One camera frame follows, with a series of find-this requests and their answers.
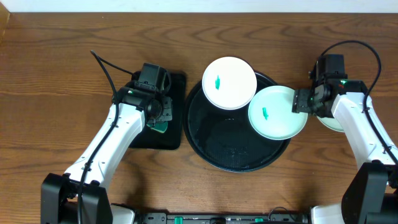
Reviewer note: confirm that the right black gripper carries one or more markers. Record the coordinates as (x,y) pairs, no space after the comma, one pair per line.
(300,103)

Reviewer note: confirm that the white plate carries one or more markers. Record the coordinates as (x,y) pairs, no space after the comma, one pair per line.
(229,83)

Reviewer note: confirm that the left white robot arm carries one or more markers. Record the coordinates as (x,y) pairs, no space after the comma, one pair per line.
(80,194)

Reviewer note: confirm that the pale green plate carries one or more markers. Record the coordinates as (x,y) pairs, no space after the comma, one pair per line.
(270,113)

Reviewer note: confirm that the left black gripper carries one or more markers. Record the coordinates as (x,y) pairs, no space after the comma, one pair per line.
(167,109)

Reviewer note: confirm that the black round tray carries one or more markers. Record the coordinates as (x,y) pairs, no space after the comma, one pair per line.
(225,138)

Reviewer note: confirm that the black rectangular tray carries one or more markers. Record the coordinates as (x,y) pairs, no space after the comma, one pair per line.
(170,140)

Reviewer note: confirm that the light blue plate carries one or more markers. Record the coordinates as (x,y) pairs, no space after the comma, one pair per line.
(331,123)

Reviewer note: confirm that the green scrub sponge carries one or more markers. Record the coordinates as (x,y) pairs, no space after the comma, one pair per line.
(160,127)

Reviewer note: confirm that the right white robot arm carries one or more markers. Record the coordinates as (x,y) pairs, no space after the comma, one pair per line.
(366,199)

